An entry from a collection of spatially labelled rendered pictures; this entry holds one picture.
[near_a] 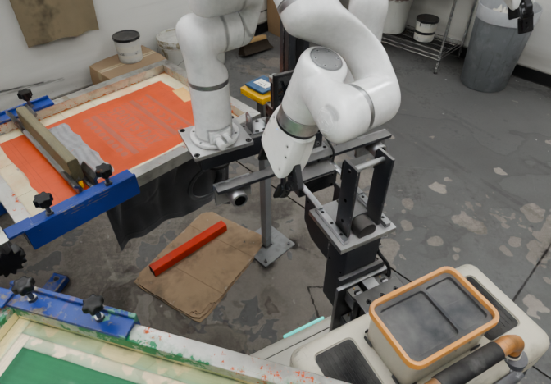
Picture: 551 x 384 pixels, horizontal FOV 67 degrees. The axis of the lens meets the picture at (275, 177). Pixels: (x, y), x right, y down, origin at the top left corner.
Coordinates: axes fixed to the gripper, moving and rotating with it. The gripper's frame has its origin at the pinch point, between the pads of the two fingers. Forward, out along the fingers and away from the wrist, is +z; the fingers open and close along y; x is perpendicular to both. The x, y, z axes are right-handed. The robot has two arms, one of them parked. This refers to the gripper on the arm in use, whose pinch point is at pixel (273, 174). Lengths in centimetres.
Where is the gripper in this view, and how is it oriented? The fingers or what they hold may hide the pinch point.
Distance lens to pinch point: 82.4
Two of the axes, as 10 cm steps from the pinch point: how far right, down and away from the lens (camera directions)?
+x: 9.0, -1.3, 4.1
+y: 3.4, 8.1, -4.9
